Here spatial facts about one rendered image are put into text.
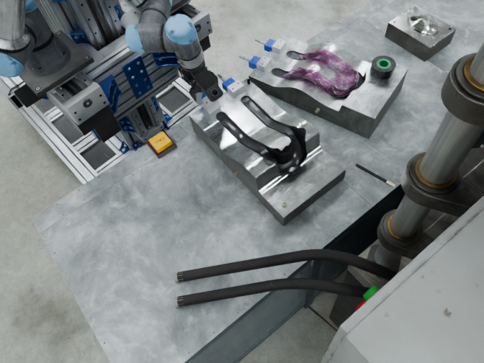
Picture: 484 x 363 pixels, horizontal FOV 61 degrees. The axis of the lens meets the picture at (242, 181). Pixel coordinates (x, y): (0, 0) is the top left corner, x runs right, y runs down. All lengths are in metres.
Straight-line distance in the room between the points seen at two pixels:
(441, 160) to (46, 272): 2.04
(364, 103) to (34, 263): 1.84
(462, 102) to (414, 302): 0.28
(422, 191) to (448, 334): 0.35
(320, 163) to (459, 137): 0.68
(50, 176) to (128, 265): 1.46
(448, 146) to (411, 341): 0.34
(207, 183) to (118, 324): 0.51
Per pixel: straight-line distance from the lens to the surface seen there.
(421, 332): 0.54
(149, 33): 1.19
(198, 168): 1.43
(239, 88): 1.47
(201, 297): 1.20
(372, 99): 1.46
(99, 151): 2.39
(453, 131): 0.72
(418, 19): 1.86
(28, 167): 2.82
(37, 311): 2.37
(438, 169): 0.80
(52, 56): 1.54
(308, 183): 1.30
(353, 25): 1.89
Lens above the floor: 1.98
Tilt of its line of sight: 59 degrees down
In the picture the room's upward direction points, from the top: 10 degrees counter-clockwise
